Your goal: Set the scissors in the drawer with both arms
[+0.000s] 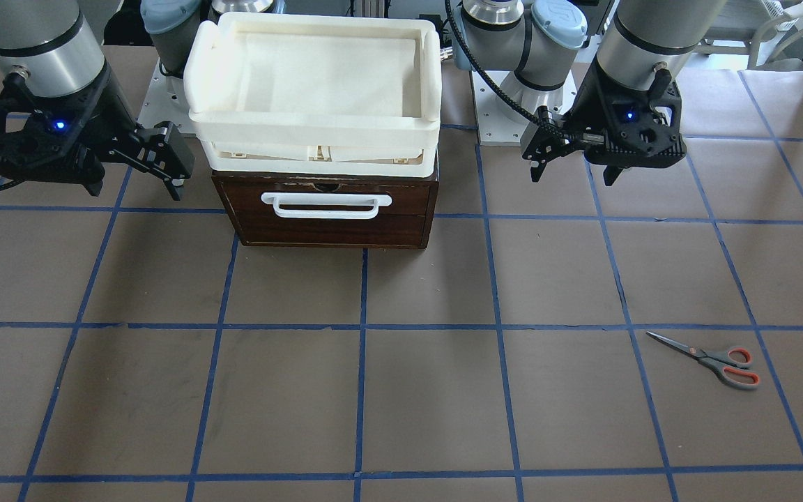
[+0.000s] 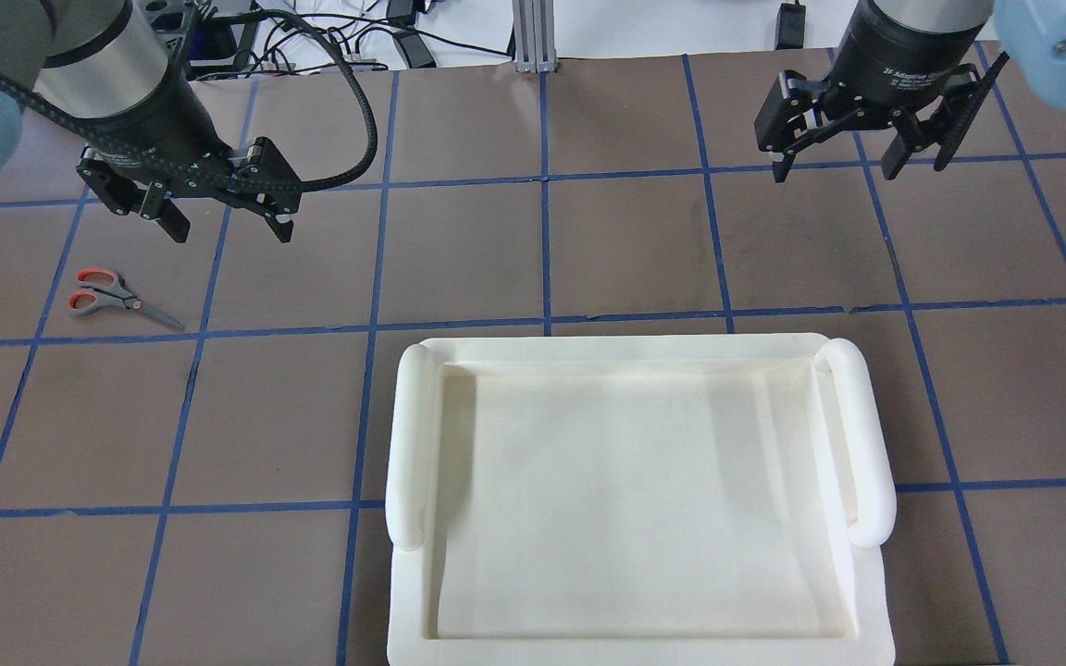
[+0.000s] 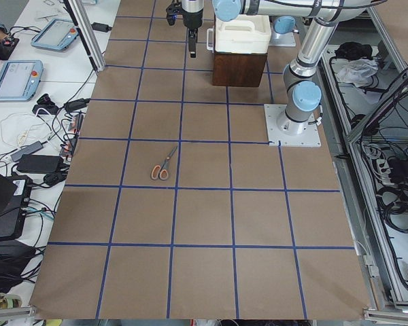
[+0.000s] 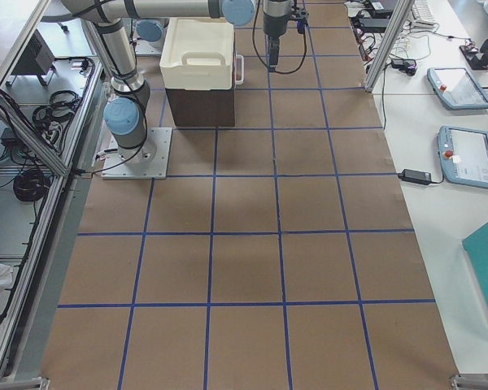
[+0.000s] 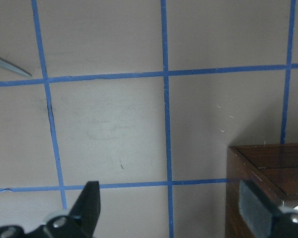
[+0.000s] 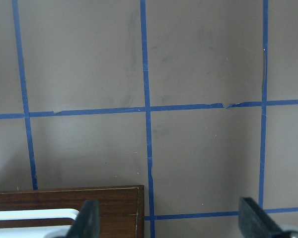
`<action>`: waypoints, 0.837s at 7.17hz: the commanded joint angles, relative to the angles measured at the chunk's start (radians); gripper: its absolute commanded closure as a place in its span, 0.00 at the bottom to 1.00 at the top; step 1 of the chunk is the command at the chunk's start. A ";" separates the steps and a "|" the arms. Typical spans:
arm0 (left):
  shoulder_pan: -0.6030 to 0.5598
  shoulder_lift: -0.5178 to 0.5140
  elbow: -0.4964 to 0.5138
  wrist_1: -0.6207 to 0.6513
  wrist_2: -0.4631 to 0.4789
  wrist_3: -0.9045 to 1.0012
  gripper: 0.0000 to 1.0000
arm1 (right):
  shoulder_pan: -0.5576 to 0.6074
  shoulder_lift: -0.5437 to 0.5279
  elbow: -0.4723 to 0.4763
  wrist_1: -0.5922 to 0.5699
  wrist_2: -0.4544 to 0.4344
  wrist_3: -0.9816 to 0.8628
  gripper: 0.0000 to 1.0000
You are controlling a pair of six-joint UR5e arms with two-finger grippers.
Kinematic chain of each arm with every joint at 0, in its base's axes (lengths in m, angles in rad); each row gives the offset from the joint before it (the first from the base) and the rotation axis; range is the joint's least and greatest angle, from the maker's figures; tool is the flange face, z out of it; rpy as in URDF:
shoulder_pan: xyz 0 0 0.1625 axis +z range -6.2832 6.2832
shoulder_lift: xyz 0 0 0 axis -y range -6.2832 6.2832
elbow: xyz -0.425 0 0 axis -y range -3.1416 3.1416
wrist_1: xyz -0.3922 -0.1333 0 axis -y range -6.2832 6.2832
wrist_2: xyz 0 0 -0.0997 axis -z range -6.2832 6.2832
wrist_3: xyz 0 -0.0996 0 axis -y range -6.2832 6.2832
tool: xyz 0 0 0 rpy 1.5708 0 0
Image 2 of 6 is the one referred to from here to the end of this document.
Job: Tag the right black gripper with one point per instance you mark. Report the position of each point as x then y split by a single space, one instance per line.
903 57

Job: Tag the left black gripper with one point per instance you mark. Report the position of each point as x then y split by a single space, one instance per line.
146 118

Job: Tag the grey orange scissors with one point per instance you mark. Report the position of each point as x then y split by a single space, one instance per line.
99 288

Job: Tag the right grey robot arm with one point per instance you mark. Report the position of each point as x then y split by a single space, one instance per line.
1030 33

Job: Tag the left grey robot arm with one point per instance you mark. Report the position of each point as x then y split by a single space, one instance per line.
85 59

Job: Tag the black power adapter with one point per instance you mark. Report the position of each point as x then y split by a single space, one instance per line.
789 33

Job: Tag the white plastic tray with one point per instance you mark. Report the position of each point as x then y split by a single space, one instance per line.
638 500

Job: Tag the aluminium frame post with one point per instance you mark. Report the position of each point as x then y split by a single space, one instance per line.
533 37

